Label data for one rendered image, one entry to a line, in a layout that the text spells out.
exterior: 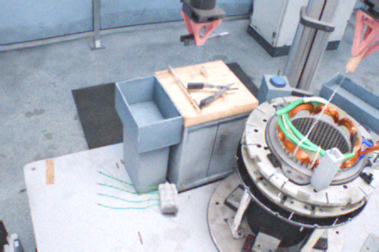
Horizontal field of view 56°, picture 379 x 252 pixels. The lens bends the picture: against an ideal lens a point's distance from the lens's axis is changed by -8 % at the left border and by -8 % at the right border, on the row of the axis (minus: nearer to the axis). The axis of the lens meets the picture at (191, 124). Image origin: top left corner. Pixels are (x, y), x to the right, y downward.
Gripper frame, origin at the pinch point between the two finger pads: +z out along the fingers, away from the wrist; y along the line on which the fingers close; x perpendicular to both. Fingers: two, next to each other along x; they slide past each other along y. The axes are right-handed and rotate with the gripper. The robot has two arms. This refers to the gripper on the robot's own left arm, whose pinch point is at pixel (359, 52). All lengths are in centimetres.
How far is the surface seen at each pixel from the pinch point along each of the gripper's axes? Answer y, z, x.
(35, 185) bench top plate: -40, 72, 29
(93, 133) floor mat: 5, 127, 132
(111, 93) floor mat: 18, 118, 169
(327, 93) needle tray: 26.2, 17.6, 23.5
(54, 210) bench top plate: -35, 71, 20
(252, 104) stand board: 1.6, 26.0, 20.0
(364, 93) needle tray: 37.9, 12.9, 21.9
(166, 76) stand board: -16.1, 31.4, 33.1
